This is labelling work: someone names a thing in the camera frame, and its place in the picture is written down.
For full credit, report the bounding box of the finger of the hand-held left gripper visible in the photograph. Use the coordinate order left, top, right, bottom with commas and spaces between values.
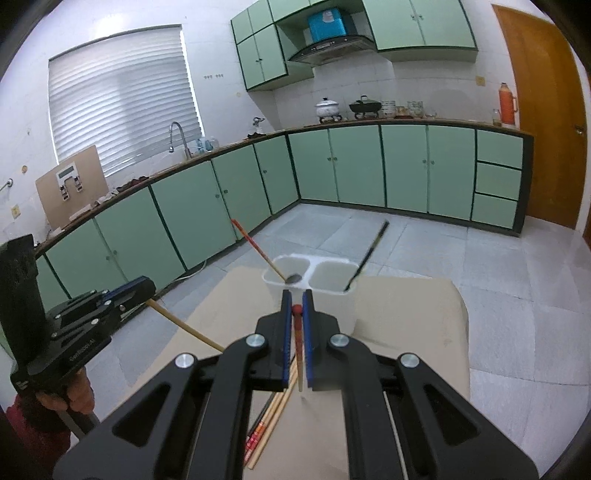
51, 295, 153, 341
60, 276, 157, 319

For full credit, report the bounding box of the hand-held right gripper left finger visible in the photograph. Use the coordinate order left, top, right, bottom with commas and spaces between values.
53, 291, 296, 480

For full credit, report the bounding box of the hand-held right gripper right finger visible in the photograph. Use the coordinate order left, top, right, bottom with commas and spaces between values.
302, 290, 540, 480

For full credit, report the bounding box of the wooden chopstick with red print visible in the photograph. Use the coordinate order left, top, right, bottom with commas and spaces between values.
249, 360, 300, 470
147, 298, 225, 352
294, 305, 305, 393
230, 218, 287, 281
245, 369, 296, 457

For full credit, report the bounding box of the white two-compartment utensil holder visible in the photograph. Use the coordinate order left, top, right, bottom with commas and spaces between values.
262, 254, 358, 340

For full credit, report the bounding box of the black chopstick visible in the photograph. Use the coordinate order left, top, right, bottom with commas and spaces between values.
344, 222, 390, 292
247, 394, 275, 439

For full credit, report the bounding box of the person's left forearm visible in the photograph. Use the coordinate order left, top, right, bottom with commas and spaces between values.
0, 394, 75, 462

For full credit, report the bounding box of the person's left hand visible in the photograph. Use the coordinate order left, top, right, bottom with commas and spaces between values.
37, 367, 95, 416

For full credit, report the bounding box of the long green base cabinet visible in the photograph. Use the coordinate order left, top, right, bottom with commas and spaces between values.
0, 134, 301, 352

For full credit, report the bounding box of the wooden board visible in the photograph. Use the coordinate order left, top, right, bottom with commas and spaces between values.
35, 145, 109, 232

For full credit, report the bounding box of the white device on board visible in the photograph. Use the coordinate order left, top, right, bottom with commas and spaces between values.
55, 164, 84, 200

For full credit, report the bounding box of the metal kitchen faucet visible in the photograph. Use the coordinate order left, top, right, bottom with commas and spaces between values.
167, 121, 191, 161

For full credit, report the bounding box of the dark wooden countertop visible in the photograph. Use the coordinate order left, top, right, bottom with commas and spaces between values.
34, 117, 534, 257

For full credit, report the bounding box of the white window blind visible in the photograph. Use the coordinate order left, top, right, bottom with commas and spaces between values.
48, 25, 204, 178

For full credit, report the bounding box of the gas stove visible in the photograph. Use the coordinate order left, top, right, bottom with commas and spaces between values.
305, 113, 384, 125

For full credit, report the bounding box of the black wok with lid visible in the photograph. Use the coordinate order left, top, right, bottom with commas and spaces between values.
348, 95, 382, 115

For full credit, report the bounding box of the green drawer unit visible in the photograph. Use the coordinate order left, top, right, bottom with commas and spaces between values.
471, 129, 534, 236

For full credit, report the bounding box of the black range hood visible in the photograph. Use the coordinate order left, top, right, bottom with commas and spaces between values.
288, 34, 377, 65

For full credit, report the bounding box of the orange thermos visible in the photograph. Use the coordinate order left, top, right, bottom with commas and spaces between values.
498, 83, 519, 126

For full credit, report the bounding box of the blue hood chimney cover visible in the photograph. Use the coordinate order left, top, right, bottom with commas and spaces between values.
307, 9, 347, 41

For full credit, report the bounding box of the wooden door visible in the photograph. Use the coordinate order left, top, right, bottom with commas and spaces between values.
492, 4, 591, 229

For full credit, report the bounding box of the white cable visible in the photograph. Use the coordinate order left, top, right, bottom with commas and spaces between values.
173, 261, 208, 282

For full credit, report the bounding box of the large green wall cabinet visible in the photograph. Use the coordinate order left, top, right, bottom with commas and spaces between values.
360, 0, 478, 63

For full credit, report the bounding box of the short green wall cabinet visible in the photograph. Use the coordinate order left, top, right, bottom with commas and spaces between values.
268, 0, 365, 24

